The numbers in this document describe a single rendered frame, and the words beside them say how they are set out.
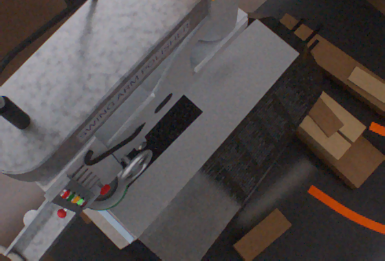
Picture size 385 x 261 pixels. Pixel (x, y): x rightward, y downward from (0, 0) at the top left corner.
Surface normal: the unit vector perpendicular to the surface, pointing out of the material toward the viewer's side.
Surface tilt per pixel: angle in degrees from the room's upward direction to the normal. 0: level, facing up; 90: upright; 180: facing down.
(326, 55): 0
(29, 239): 16
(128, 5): 0
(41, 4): 0
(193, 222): 45
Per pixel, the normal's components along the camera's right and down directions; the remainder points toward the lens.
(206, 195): 0.50, 0.23
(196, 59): -0.04, -0.29
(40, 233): -0.21, -0.08
